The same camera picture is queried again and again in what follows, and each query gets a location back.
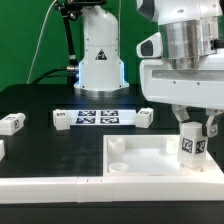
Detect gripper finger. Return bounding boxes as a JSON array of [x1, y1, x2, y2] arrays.
[[172, 105, 190, 123], [202, 109, 223, 138]]

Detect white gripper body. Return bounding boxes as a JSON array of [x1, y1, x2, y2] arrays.
[[136, 32, 224, 110]]

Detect white square tabletop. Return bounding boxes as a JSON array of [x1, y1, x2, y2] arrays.
[[103, 135, 223, 176]]

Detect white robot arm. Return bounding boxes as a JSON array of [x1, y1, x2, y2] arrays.
[[75, 0, 224, 137]]

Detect white L-shaped obstacle fence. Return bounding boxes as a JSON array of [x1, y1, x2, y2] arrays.
[[0, 137, 224, 204]]

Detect white marker tag strip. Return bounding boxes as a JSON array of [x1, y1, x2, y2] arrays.
[[66, 109, 136, 126]]

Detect black cable at base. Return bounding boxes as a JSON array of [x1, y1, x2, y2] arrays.
[[32, 66, 80, 86]]

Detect black camera stand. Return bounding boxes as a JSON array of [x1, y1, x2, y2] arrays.
[[53, 0, 108, 75]]

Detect white cable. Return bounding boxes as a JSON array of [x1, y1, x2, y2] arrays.
[[26, 0, 58, 85]]

